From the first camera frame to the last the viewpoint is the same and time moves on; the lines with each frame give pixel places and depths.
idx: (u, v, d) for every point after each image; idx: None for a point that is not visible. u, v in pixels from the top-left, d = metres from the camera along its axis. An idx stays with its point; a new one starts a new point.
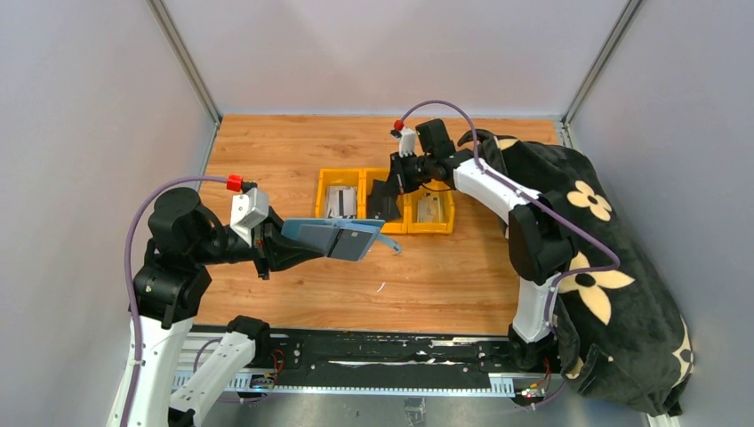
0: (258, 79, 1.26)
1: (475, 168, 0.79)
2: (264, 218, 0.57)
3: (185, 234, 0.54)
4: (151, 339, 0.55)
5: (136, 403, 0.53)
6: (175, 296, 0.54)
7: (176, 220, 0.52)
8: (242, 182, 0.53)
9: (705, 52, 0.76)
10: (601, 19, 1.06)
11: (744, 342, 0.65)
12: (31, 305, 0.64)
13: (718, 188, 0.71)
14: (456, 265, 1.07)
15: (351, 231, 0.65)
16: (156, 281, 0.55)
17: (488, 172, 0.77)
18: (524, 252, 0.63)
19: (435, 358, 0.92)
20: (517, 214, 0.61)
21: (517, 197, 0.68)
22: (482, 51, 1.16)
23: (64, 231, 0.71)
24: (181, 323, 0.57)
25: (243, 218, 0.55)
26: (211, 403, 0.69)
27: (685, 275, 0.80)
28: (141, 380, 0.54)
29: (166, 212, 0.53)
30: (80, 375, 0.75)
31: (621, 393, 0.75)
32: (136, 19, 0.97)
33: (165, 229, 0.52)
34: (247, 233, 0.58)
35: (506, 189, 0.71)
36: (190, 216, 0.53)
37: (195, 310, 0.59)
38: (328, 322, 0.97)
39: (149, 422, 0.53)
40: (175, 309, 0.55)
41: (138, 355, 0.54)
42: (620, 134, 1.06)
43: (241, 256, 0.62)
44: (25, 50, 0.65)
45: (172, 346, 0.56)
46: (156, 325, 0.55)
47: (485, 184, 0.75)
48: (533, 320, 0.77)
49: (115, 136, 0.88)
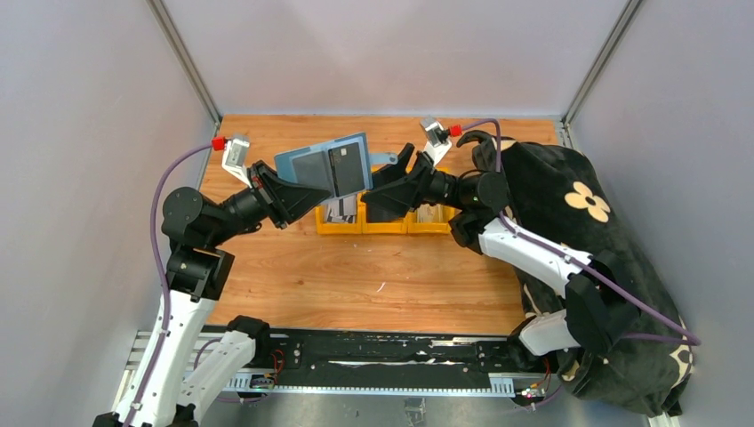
0: (258, 79, 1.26)
1: (503, 230, 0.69)
2: (248, 149, 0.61)
3: (198, 231, 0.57)
4: (179, 310, 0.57)
5: (155, 374, 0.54)
6: (206, 273, 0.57)
7: (187, 225, 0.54)
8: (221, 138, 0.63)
9: (705, 51, 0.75)
10: (602, 19, 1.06)
11: (744, 342, 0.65)
12: (33, 306, 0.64)
13: (718, 188, 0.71)
14: (456, 265, 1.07)
15: (340, 151, 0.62)
16: (188, 261, 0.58)
17: (523, 234, 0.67)
18: (589, 328, 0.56)
19: (435, 358, 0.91)
20: (577, 290, 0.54)
21: (568, 264, 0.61)
22: (483, 51, 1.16)
23: (64, 234, 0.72)
24: (207, 302, 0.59)
25: (233, 152, 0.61)
26: (211, 399, 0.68)
27: (685, 276, 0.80)
28: (163, 350, 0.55)
29: (176, 219, 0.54)
30: (81, 374, 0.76)
31: (615, 395, 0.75)
32: (137, 20, 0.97)
33: (180, 235, 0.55)
34: (243, 173, 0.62)
35: (550, 253, 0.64)
36: (200, 219, 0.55)
37: (220, 292, 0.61)
38: (328, 322, 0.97)
39: (164, 394, 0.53)
40: (205, 285, 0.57)
41: (164, 325, 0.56)
42: (619, 133, 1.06)
43: (256, 217, 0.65)
44: (26, 52, 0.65)
45: (197, 323, 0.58)
46: (186, 298, 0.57)
47: (525, 251, 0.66)
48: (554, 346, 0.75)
49: (115, 137, 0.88)
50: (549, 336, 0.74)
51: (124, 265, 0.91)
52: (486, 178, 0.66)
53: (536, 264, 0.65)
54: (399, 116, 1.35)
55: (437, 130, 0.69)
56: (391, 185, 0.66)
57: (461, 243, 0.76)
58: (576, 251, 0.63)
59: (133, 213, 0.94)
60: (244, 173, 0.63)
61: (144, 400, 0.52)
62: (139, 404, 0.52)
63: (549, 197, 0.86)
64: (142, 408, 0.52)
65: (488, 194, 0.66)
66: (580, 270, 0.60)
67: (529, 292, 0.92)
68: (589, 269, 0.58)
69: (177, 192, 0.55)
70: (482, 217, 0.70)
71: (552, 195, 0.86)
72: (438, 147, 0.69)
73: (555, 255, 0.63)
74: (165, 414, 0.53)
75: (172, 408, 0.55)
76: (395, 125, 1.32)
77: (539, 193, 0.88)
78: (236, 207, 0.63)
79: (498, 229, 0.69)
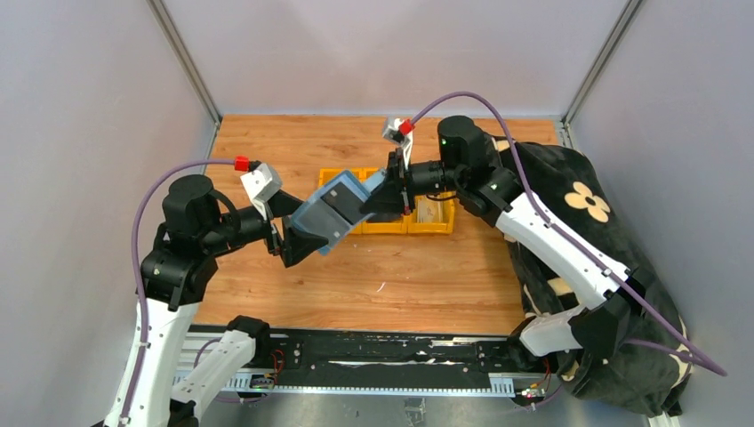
0: (259, 79, 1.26)
1: (534, 215, 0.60)
2: (279, 186, 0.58)
3: (196, 218, 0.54)
4: (157, 321, 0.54)
5: (140, 387, 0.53)
6: (182, 279, 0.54)
7: (189, 201, 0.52)
8: (246, 160, 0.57)
9: (705, 51, 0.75)
10: (602, 19, 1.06)
11: (744, 344, 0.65)
12: (32, 306, 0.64)
13: (718, 188, 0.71)
14: (456, 265, 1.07)
15: (332, 193, 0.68)
16: (164, 264, 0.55)
17: (557, 227, 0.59)
18: (603, 342, 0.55)
19: (435, 358, 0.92)
20: (613, 311, 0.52)
21: (606, 278, 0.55)
22: (483, 51, 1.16)
23: (64, 235, 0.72)
24: (188, 307, 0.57)
25: (260, 190, 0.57)
26: (211, 397, 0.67)
27: (685, 276, 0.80)
28: (146, 361, 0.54)
29: (181, 194, 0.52)
30: (80, 374, 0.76)
31: (616, 395, 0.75)
32: (137, 20, 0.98)
33: (178, 212, 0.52)
34: (264, 206, 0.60)
35: (587, 260, 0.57)
36: (204, 200, 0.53)
37: (202, 294, 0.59)
38: (328, 322, 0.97)
39: (152, 406, 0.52)
40: (182, 291, 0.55)
41: (143, 336, 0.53)
42: (619, 133, 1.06)
43: (247, 238, 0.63)
44: (26, 52, 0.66)
45: (179, 331, 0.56)
46: (164, 307, 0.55)
47: (554, 246, 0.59)
48: (554, 346, 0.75)
49: (115, 137, 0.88)
50: (549, 336, 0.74)
51: (124, 265, 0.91)
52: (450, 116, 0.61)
53: (565, 262, 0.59)
54: (399, 116, 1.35)
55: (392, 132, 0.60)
56: (375, 190, 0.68)
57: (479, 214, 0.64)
58: (613, 261, 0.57)
59: (133, 213, 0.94)
60: (266, 207, 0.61)
61: (132, 414, 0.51)
62: (126, 418, 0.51)
63: (549, 197, 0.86)
64: (131, 422, 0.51)
65: (453, 127, 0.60)
66: (618, 289, 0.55)
67: (529, 292, 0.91)
68: (625, 288, 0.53)
69: (190, 173, 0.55)
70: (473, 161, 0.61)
71: (553, 194, 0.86)
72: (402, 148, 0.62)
73: (590, 262, 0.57)
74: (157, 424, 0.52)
75: (164, 415, 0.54)
76: None
77: (539, 193, 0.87)
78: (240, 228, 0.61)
79: (528, 213, 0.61)
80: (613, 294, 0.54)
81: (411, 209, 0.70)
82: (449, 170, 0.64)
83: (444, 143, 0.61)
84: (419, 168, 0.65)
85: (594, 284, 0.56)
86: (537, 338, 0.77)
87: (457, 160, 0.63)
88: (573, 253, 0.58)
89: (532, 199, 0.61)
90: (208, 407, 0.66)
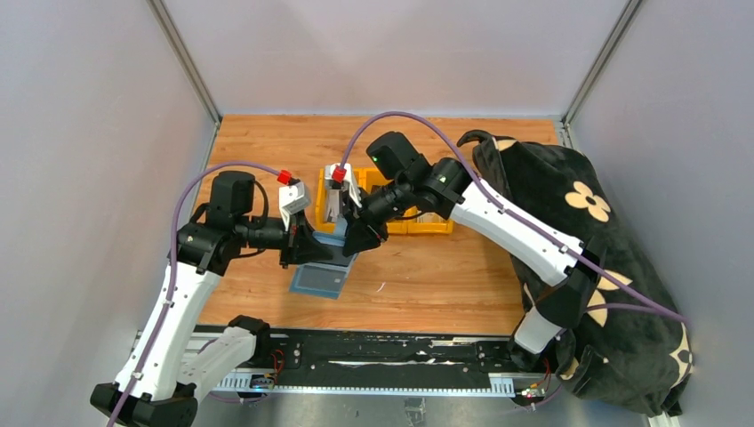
0: (259, 79, 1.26)
1: (486, 203, 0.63)
2: (308, 204, 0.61)
3: (236, 199, 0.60)
4: (184, 282, 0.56)
5: (156, 344, 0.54)
6: (213, 247, 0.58)
7: (235, 181, 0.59)
8: (290, 174, 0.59)
9: (705, 51, 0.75)
10: (602, 20, 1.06)
11: (744, 344, 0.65)
12: (31, 306, 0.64)
13: (718, 188, 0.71)
14: (456, 265, 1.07)
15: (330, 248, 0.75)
16: (196, 235, 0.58)
17: (509, 212, 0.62)
18: (565, 311, 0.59)
19: (435, 358, 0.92)
20: (574, 286, 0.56)
21: (564, 254, 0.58)
22: (483, 51, 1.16)
23: (64, 235, 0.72)
24: (212, 275, 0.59)
25: (292, 203, 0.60)
26: (207, 388, 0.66)
27: (685, 276, 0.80)
28: (167, 319, 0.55)
29: (229, 174, 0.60)
30: (80, 374, 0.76)
31: (614, 394, 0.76)
32: (137, 20, 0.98)
33: (226, 188, 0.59)
34: (287, 216, 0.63)
35: (543, 240, 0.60)
36: (247, 182, 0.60)
37: (223, 267, 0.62)
38: (327, 322, 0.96)
39: (165, 366, 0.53)
40: (212, 257, 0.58)
41: (169, 296, 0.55)
42: (619, 133, 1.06)
43: (265, 245, 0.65)
44: (25, 51, 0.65)
45: (202, 295, 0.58)
46: (191, 269, 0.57)
47: (513, 231, 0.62)
48: (549, 338, 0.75)
49: (115, 137, 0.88)
50: (533, 326, 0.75)
51: (124, 265, 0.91)
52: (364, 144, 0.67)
53: (524, 245, 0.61)
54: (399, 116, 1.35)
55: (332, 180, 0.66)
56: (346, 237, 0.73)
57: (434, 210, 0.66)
58: (567, 237, 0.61)
59: (132, 213, 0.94)
60: (290, 218, 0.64)
61: (145, 371, 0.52)
62: (140, 374, 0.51)
63: (549, 197, 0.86)
64: (142, 379, 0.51)
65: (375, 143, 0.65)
66: (576, 263, 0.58)
67: (529, 292, 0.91)
68: (582, 261, 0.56)
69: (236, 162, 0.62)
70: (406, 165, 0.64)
71: (553, 194, 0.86)
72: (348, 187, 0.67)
73: (548, 243, 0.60)
74: (165, 386, 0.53)
75: (172, 381, 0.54)
76: (395, 125, 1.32)
77: (539, 191, 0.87)
78: (262, 229, 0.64)
79: (482, 203, 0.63)
80: (573, 268, 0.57)
81: (385, 237, 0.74)
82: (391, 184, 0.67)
83: (377, 160, 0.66)
84: (372, 197, 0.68)
85: (554, 262, 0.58)
86: (527, 332, 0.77)
87: (390, 173, 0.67)
88: (530, 236, 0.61)
89: (483, 191, 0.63)
90: (206, 393, 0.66)
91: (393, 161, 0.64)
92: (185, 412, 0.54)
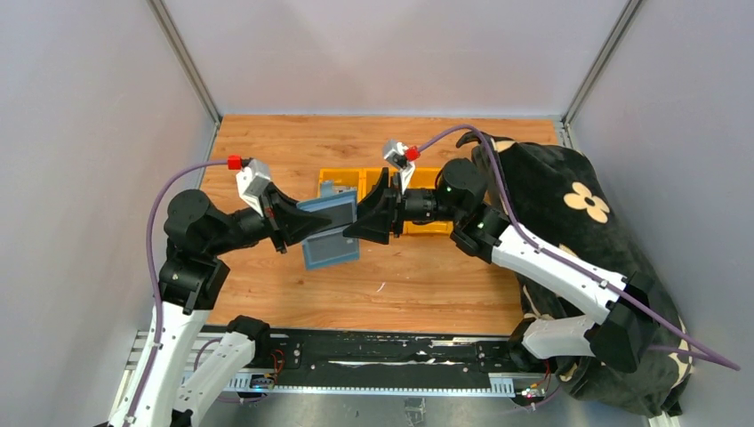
0: (258, 80, 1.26)
1: (524, 244, 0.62)
2: (268, 181, 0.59)
3: (198, 235, 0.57)
4: (172, 323, 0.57)
5: (147, 388, 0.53)
6: (198, 285, 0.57)
7: (189, 225, 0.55)
8: (239, 157, 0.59)
9: (706, 50, 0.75)
10: (602, 19, 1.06)
11: (744, 346, 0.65)
12: (31, 307, 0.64)
13: (719, 189, 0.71)
14: (456, 265, 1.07)
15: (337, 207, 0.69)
16: (181, 272, 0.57)
17: (546, 250, 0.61)
18: (621, 353, 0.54)
19: (435, 358, 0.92)
20: (618, 321, 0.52)
21: (605, 290, 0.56)
22: (483, 50, 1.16)
23: (65, 236, 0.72)
24: (200, 313, 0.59)
25: (249, 186, 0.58)
26: (210, 402, 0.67)
27: (685, 277, 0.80)
28: (156, 360, 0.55)
29: (180, 218, 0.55)
30: (80, 375, 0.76)
31: (613, 396, 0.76)
32: (137, 20, 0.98)
33: (180, 234, 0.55)
34: (256, 202, 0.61)
35: (581, 276, 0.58)
36: (203, 220, 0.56)
37: (213, 302, 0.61)
38: (328, 322, 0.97)
39: (157, 406, 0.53)
40: (197, 297, 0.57)
41: (156, 337, 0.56)
42: (619, 133, 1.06)
43: (258, 236, 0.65)
44: (26, 52, 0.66)
45: (190, 334, 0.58)
46: (179, 310, 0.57)
47: (551, 269, 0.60)
48: (560, 351, 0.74)
49: (115, 137, 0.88)
50: (558, 344, 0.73)
51: (124, 265, 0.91)
52: (451, 165, 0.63)
53: (562, 284, 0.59)
54: (399, 116, 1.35)
55: (397, 156, 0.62)
56: (364, 219, 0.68)
57: (469, 253, 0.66)
58: (610, 273, 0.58)
59: (132, 213, 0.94)
60: (260, 203, 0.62)
61: (138, 414, 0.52)
62: (132, 417, 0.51)
63: (549, 197, 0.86)
64: (135, 422, 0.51)
65: (460, 179, 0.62)
66: (619, 299, 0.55)
67: (529, 293, 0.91)
68: (626, 298, 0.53)
69: (181, 194, 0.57)
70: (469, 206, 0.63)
71: (552, 195, 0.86)
72: (404, 173, 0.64)
73: (588, 277, 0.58)
74: (159, 426, 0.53)
75: (167, 420, 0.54)
76: (394, 125, 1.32)
77: (538, 192, 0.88)
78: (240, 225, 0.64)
79: (517, 243, 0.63)
80: (615, 303, 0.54)
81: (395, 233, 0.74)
82: (443, 204, 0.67)
83: (450, 190, 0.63)
84: (414, 194, 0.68)
85: (594, 297, 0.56)
86: (545, 346, 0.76)
87: (456, 205, 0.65)
88: (569, 273, 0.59)
89: (518, 230, 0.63)
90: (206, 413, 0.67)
91: (469, 205, 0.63)
92: None
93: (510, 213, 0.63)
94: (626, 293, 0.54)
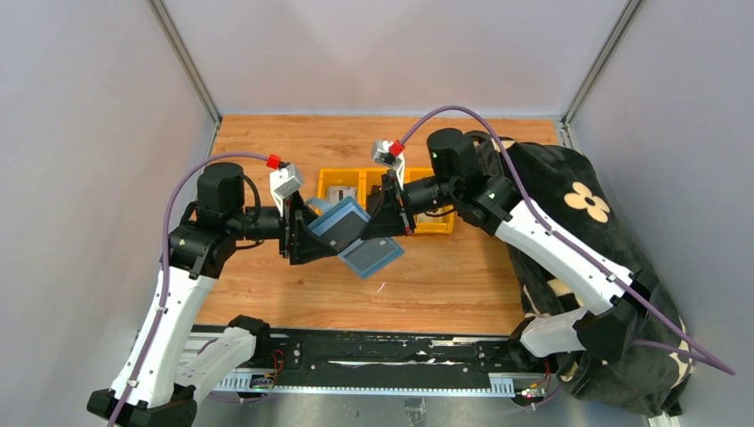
0: (259, 79, 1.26)
1: (535, 222, 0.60)
2: (301, 186, 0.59)
3: (224, 197, 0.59)
4: (177, 288, 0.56)
5: (150, 352, 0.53)
6: (205, 250, 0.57)
7: (222, 180, 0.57)
8: (278, 157, 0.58)
9: (706, 50, 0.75)
10: (602, 19, 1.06)
11: (743, 346, 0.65)
12: (30, 306, 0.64)
13: (718, 188, 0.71)
14: (456, 264, 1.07)
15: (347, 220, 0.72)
16: (188, 238, 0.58)
17: (557, 233, 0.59)
18: (606, 342, 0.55)
19: (435, 358, 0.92)
20: (620, 317, 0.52)
21: (610, 284, 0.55)
22: (483, 50, 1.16)
23: (64, 235, 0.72)
24: (206, 278, 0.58)
25: (283, 186, 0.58)
26: (208, 387, 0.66)
27: (685, 276, 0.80)
28: (161, 326, 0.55)
29: (216, 173, 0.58)
30: (79, 374, 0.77)
31: (614, 395, 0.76)
32: (137, 20, 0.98)
33: (212, 187, 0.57)
34: (282, 201, 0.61)
35: (589, 265, 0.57)
36: (234, 181, 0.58)
37: (218, 269, 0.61)
38: (327, 322, 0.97)
39: (161, 372, 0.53)
40: (204, 261, 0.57)
41: (162, 302, 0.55)
42: (619, 133, 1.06)
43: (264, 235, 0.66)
44: (26, 52, 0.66)
45: (195, 301, 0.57)
46: (185, 274, 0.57)
47: (561, 253, 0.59)
48: (557, 349, 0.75)
49: (115, 137, 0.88)
50: (557, 342, 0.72)
51: (124, 264, 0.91)
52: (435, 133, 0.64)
53: (568, 270, 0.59)
54: (399, 115, 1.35)
55: (383, 156, 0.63)
56: (373, 215, 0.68)
57: (476, 224, 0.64)
58: (617, 266, 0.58)
59: (132, 213, 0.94)
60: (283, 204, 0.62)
61: (140, 377, 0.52)
62: (135, 381, 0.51)
63: (549, 197, 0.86)
64: (139, 386, 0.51)
65: (442, 141, 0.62)
66: (623, 294, 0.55)
67: (529, 293, 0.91)
68: (631, 294, 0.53)
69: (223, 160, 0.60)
70: (460, 172, 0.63)
71: (553, 194, 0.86)
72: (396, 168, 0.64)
73: (595, 269, 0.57)
74: (162, 392, 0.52)
75: (170, 387, 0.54)
76: (394, 125, 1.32)
77: (539, 192, 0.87)
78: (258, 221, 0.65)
79: (528, 221, 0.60)
80: (620, 300, 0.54)
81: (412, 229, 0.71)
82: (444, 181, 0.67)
83: (436, 156, 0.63)
84: (415, 187, 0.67)
85: (599, 291, 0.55)
86: (540, 340, 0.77)
87: (448, 173, 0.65)
88: (577, 261, 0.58)
89: (528, 207, 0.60)
90: (206, 394, 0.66)
91: (457, 166, 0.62)
92: (181, 415, 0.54)
93: (521, 188, 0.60)
94: (632, 289, 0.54)
